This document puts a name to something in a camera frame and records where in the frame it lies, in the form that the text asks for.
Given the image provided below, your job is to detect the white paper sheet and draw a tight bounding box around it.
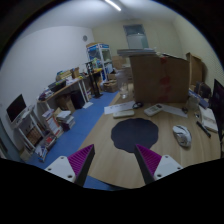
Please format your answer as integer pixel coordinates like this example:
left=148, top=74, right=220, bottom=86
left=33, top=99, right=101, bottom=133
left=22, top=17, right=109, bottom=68
left=104, top=101, right=134, bottom=114

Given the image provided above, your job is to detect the cardboard box on floor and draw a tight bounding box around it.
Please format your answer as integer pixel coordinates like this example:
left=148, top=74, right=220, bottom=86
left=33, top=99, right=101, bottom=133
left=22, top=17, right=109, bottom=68
left=103, top=80, right=118, bottom=93

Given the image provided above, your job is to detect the black tripod stand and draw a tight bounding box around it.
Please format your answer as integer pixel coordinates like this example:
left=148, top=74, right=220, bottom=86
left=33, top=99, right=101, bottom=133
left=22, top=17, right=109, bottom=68
left=86, top=61, right=103, bottom=98

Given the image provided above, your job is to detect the clear plastic bottle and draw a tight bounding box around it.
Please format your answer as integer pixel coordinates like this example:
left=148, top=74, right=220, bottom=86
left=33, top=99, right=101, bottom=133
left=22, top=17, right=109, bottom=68
left=118, top=77, right=129, bottom=99

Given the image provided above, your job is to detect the white remote control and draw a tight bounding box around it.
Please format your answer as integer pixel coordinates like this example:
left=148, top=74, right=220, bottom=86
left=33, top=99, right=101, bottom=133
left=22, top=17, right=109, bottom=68
left=144, top=104, right=163, bottom=117

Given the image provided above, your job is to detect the stack of books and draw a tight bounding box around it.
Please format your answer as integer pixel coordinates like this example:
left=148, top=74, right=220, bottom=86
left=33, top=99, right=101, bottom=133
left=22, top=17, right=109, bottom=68
left=56, top=111, right=75, bottom=131

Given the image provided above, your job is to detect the large cardboard box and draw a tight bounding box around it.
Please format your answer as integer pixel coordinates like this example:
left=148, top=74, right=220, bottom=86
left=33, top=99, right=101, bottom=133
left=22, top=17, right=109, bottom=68
left=130, top=55, right=190, bottom=103

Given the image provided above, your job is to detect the white notebook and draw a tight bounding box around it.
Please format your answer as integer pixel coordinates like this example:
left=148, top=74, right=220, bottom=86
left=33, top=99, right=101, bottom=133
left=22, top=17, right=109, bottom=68
left=199, top=106, right=218, bottom=133

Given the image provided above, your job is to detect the black computer monitor left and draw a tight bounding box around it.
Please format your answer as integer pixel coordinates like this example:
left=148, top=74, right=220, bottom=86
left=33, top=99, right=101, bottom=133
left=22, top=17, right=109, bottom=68
left=6, top=95, right=26, bottom=122

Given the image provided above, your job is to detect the black pen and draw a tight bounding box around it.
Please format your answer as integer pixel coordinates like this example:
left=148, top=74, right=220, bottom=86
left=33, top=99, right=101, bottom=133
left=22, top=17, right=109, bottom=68
left=196, top=121, right=211, bottom=138

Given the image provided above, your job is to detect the white flat remote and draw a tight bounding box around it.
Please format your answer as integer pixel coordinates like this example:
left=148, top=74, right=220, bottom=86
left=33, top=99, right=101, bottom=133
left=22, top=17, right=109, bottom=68
left=113, top=110, right=135, bottom=119

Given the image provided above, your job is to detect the white computer mouse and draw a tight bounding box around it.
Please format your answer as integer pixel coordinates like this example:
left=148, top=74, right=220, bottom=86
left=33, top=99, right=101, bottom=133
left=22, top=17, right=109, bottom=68
left=173, top=125, right=192, bottom=147

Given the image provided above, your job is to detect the white wall-side desk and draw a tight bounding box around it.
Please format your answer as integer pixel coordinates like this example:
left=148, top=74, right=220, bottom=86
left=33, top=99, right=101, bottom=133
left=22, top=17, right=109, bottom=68
left=37, top=76, right=89, bottom=109

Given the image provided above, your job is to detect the white small rack shelf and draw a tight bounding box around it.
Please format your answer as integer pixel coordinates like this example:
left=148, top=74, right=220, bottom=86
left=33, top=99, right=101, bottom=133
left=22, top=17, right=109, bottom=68
left=11, top=105, right=44, bottom=153

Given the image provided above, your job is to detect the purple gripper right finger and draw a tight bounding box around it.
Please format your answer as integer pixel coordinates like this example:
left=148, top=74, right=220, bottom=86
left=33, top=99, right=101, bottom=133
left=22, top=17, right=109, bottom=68
left=134, top=144, right=182, bottom=185

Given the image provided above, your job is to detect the black round mouse pad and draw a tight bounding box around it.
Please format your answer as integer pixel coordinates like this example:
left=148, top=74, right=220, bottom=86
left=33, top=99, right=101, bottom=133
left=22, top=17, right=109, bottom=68
left=111, top=118, right=159, bottom=153

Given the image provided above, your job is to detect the black small round object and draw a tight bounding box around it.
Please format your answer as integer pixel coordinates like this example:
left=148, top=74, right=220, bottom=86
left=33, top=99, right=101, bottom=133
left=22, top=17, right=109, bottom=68
left=132, top=102, right=144, bottom=109

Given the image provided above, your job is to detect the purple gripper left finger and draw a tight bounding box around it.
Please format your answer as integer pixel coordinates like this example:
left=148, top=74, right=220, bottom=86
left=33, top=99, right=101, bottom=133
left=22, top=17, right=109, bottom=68
left=46, top=144, right=95, bottom=186

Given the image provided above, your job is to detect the black monitor right edge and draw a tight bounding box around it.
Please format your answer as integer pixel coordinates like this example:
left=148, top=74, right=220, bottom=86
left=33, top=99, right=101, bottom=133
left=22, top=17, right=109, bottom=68
left=211, top=80, right=224, bottom=139

